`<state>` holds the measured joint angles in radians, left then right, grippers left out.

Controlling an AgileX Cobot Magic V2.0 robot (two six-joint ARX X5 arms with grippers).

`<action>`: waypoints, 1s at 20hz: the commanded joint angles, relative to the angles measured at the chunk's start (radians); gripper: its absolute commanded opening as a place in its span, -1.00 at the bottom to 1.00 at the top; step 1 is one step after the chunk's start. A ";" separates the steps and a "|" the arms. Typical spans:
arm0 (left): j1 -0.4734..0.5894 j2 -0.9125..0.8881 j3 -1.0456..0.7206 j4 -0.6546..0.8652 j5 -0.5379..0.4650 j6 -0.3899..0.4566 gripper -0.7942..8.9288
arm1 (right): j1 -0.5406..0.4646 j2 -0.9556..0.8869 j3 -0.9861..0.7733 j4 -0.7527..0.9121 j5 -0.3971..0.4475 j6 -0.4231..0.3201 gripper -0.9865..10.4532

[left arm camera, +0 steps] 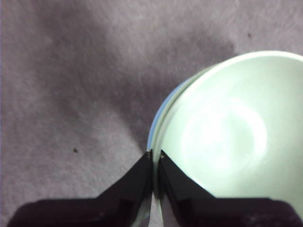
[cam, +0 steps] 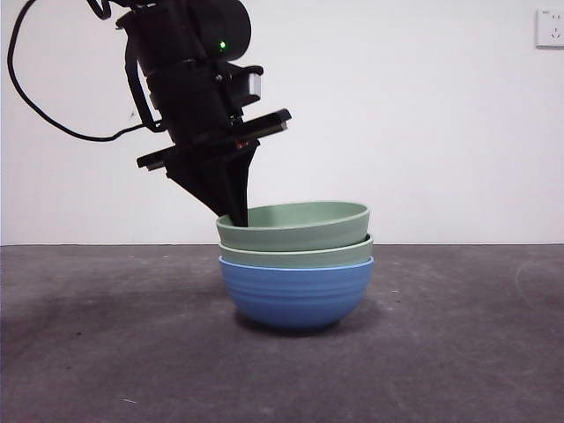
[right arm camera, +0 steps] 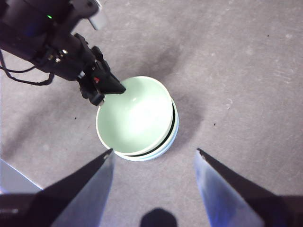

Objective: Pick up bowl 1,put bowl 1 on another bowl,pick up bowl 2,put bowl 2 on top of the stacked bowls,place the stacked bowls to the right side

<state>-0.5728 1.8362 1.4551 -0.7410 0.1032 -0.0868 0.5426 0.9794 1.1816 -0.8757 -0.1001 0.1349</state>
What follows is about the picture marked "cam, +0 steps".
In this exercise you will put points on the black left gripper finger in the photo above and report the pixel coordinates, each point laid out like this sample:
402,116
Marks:
198,180
239,194

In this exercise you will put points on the green ribbed bowl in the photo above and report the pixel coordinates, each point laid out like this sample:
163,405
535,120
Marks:
299,227
304,259

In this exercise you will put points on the blue ribbed bowl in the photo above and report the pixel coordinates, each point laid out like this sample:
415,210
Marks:
295,295

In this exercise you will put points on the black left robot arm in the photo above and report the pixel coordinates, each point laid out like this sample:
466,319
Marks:
176,26

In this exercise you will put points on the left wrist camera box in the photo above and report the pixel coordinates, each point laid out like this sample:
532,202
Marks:
249,83

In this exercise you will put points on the white wall socket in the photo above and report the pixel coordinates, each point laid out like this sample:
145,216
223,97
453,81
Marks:
551,28

